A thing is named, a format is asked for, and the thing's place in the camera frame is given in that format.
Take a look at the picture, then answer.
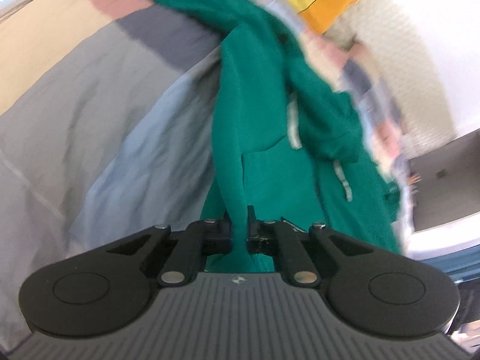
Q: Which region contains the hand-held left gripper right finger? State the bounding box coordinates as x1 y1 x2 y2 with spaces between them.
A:
245 205 376 288

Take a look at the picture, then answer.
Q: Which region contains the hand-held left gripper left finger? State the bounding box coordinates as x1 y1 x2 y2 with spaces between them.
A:
107 210 235 288

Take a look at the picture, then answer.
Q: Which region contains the green hoodie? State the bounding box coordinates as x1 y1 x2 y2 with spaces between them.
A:
72 0 403 274

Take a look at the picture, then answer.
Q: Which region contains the patchwork quilt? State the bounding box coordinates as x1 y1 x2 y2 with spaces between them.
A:
0 0 413 340

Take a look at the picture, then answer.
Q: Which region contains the cream quilted headboard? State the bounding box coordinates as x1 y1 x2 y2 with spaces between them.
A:
322 0 456 160

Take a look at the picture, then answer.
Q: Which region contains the grey wall cabinet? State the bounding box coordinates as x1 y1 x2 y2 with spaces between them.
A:
407 129 480 235

